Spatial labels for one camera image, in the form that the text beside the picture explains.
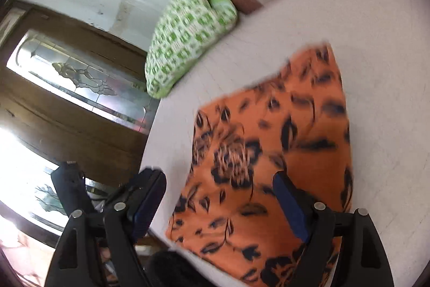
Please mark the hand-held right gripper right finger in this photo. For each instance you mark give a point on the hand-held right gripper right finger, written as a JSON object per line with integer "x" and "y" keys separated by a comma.
{"x": 289, "y": 203}

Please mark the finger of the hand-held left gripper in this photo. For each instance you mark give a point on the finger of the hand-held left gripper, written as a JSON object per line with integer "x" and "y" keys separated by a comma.
{"x": 72, "y": 187}

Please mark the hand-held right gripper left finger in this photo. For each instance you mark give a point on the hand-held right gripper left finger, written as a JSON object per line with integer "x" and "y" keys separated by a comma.
{"x": 147, "y": 203}

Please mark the orange floral cloth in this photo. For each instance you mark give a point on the orange floral cloth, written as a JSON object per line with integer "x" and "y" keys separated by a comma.
{"x": 242, "y": 145}

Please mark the green patterned pillow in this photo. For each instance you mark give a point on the green patterned pillow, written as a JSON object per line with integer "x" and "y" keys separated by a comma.
{"x": 181, "y": 38}

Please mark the white bed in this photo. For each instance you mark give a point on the white bed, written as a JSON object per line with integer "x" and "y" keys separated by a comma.
{"x": 386, "y": 55}

